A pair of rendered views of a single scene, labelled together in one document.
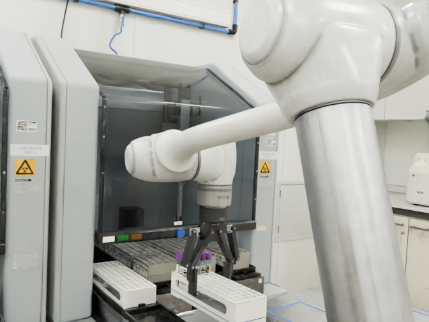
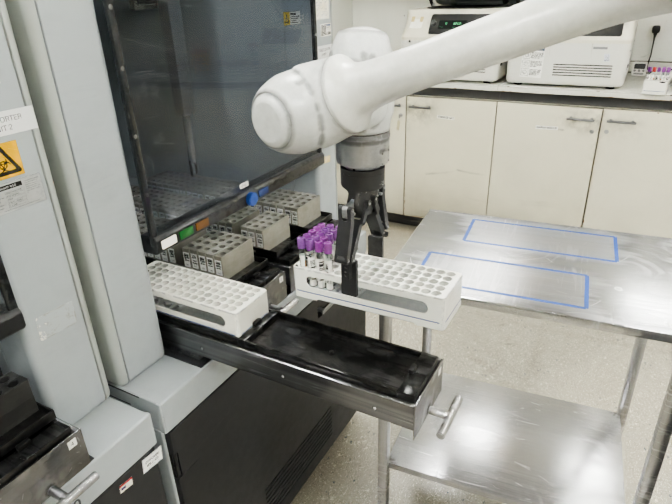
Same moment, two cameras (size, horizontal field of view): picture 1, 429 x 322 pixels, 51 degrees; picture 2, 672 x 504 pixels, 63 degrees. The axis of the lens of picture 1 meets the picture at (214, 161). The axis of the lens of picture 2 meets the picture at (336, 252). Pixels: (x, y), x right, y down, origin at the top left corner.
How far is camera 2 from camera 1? 0.58 m
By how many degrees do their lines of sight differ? 34
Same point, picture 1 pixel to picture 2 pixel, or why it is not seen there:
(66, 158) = (69, 124)
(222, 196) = (385, 149)
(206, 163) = not seen: hidden behind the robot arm
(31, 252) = (61, 303)
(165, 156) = (346, 110)
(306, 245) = not seen: hidden behind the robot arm
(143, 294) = (256, 306)
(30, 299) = (81, 373)
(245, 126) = (509, 43)
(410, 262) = (410, 147)
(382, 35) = not seen: outside the picture
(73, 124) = (63, 53)
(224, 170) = (389, 109)
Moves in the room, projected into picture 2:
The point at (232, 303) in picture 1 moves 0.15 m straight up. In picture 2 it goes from (441, 298) to (446, 213)
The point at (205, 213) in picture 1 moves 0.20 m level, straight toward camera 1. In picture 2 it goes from (360, 179) to (435, 219)
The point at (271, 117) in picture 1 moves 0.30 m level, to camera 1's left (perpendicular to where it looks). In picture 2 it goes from (555, 24) to (322, 42)
